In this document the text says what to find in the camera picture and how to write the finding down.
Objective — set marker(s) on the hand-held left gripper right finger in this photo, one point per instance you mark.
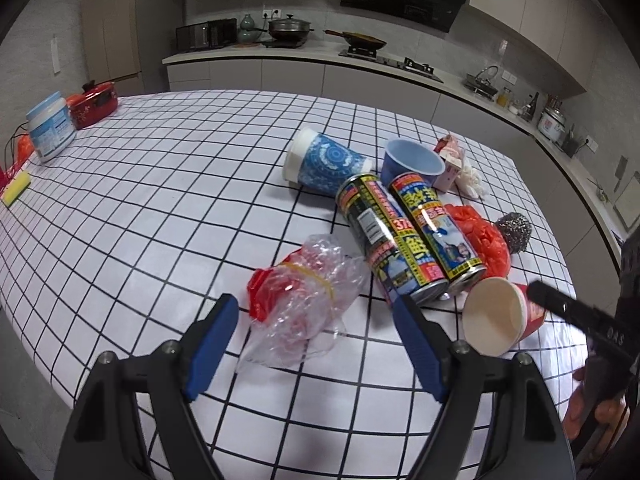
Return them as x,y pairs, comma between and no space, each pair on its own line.
417,347

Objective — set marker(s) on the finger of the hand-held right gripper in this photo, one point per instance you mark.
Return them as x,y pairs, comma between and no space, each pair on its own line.
575,312

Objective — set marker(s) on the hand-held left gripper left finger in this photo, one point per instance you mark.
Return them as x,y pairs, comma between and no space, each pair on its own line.
212,345

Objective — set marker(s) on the red paper cup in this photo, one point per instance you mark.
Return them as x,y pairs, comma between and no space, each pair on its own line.
495,317

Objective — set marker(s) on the blue patterned paper cup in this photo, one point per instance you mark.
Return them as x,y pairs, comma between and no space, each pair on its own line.
327,160

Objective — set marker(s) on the person's right hand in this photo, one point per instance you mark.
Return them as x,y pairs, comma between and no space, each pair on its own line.
572,410

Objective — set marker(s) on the steel wool scrubber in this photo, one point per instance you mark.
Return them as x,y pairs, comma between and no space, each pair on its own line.
515,232

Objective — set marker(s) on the clear plastic bag bundle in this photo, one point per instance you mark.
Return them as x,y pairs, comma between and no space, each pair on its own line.
305,300

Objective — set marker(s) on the red plastic bag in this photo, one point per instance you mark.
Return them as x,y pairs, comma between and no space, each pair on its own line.
487,245

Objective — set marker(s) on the black printed tin can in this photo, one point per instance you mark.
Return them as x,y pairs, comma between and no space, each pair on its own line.
385,240

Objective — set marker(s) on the green printed tin can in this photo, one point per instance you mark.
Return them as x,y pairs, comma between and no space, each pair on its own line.
440,230

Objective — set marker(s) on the white crumpled tissue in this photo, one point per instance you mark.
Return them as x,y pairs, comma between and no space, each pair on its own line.
470,182

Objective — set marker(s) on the white checked tablecloth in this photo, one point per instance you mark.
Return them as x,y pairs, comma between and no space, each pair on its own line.
150,185

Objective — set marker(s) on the blue plastic cup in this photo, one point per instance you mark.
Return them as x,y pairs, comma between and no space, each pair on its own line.
412,160

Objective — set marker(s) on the white rice cooker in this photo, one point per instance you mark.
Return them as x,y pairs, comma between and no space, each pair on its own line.
552,125

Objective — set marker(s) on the pink small carton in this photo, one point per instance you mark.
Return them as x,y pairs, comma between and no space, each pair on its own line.
450,157

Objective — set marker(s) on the dark glass bottle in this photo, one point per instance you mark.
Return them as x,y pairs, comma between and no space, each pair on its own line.
534,106

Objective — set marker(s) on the yellow bottle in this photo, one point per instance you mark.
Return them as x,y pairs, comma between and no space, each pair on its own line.
505,97

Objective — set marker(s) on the sink faucet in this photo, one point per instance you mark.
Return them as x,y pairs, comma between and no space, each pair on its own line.
484,82

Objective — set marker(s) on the yellow sponge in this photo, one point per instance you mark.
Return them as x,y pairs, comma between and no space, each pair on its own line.
16,189

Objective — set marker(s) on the red cooking pot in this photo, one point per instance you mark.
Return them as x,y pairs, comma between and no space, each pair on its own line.
92,105

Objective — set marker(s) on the orange plastic item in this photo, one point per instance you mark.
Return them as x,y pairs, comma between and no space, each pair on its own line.
25,147

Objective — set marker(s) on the white tub with blue label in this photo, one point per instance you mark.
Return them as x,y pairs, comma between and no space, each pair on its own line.
47,127

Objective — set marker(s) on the white kitchen counter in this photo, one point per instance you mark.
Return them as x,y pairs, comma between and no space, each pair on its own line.
280,72

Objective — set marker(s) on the black gas stove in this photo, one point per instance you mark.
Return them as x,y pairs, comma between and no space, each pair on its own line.
395,64

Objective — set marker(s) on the black toaster oven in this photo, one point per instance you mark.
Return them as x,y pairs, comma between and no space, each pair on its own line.
205,35

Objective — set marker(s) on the black frying pan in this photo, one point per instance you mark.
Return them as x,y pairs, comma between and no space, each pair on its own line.
362,39

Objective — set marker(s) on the green ceramic vase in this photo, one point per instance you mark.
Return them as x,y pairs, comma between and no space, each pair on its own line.
247,30

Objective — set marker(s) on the black wok with lid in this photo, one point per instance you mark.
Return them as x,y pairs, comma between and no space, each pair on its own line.
290,27

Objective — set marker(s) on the grey refrigerator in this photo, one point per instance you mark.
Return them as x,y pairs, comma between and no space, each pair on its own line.
112,25

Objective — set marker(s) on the white wall cabinet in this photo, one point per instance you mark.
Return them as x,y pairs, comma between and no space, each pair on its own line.
530,5

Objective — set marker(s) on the white wall switch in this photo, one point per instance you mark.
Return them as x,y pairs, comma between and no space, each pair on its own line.
55,55

